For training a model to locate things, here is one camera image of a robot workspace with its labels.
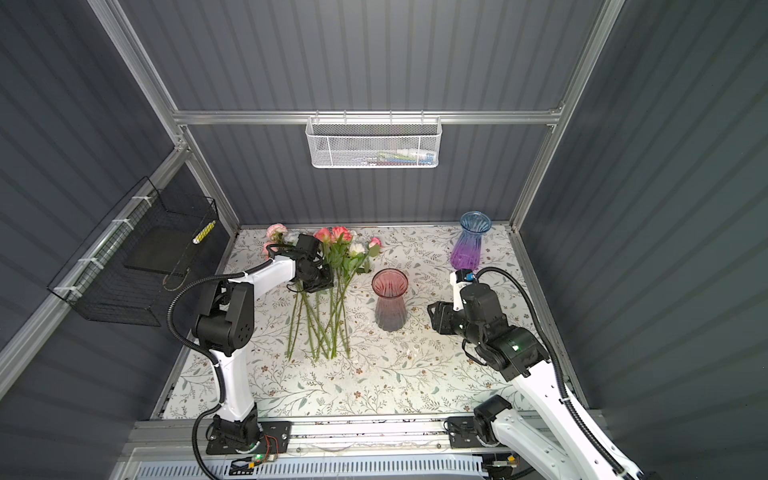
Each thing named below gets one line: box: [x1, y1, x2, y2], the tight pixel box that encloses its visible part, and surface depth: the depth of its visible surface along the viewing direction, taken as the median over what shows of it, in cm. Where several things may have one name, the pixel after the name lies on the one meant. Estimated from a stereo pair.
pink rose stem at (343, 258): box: [331, 226, 353, 359], surface depth 107 cm
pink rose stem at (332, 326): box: [330, 291, 336, 360], surface depth 93 cm
